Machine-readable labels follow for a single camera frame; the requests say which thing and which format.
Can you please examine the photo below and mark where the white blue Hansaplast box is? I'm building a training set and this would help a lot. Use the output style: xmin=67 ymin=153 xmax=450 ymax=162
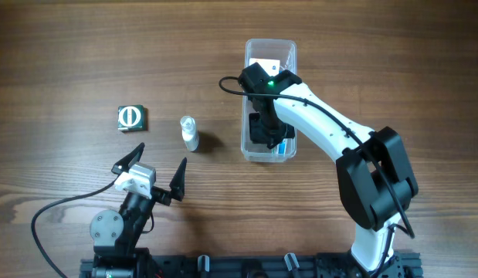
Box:
xmin=248 ymin=58 xmax=280 ymax=76

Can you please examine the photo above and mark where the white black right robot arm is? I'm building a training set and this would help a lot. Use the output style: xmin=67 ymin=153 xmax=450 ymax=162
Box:
xmin=235 ymin=63 xmax=423 ymax=277

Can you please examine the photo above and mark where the green white round-logo box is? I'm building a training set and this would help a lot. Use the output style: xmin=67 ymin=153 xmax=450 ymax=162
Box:
xmin=117 ymin=104 xmax=146 ymax=132

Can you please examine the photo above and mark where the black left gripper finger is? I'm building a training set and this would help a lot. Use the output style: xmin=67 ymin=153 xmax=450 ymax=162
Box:
xmin=111 ymin=142 xmax=145 ymax=175
xmin=169 ymin=158 xmax=187 ymax=202

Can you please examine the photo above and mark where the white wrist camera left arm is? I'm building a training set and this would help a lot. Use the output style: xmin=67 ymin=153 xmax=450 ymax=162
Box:
xmin=114 ymin=162 xmax=156 ymax=199

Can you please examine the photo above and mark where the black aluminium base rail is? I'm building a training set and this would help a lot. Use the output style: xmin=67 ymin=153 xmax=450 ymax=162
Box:
xmin=79 ymin=251 xmax=423 ymax=278

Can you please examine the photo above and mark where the clear plastic container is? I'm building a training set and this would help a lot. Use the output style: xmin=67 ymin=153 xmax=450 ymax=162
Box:
xmin=241 ymin=39 xmax=297 ymax=163

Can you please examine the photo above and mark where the white glue bottle clear cap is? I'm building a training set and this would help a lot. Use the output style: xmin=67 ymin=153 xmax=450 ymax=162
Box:
xmin=180 ymin=116 xmax=199 ymax=151

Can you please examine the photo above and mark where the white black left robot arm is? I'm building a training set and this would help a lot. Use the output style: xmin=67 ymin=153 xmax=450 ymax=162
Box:
xmin=79 ymin=143 xmax=171 ymax=277

